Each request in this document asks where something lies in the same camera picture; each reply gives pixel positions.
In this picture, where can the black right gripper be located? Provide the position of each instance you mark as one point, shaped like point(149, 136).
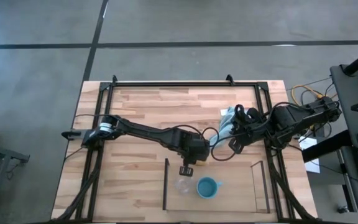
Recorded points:
point(253, 126)

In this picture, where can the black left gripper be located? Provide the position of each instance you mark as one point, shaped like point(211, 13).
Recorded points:
point(196, 146)

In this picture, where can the clear glass mug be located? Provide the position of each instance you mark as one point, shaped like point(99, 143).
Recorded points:
point(183, 186)

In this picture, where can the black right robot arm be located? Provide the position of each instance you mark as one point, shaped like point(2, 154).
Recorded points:
point(300, 119)

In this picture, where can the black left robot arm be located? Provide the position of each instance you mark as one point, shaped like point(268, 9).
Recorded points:
point(141, 130)

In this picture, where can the light blue white cloth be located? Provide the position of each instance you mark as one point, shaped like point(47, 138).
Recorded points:
point(226, 124)

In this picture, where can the blue ceramic mug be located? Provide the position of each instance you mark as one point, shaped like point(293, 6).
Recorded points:
point(207, 188)

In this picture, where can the white paper sheet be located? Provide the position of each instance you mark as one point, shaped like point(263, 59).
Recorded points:
point(311, 155)

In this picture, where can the black desk support bar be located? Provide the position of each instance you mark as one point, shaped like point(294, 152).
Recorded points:
point(326, 146)

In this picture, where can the black metal rig frame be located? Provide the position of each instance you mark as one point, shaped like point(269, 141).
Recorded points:
point(179, 84)

